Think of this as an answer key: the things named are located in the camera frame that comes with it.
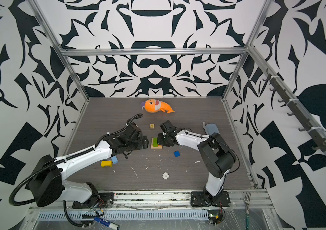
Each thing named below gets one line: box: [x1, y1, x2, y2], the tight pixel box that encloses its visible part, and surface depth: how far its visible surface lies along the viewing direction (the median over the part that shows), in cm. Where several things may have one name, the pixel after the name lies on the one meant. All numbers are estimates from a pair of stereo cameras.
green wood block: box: [152, 137, 158, 148], surface depth 95 cm
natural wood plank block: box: [150, 144, 163, 150], surface depth 93 cm
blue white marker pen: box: [93, 217, 120, 230], surface depth 69 cm
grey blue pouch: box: [202, 121, 221, 136], surface depth 101 cm
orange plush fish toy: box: [140, 98, 175, 114], surface depth 109 cm
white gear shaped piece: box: [162, 172, 170, 181], surface depth 84 cm
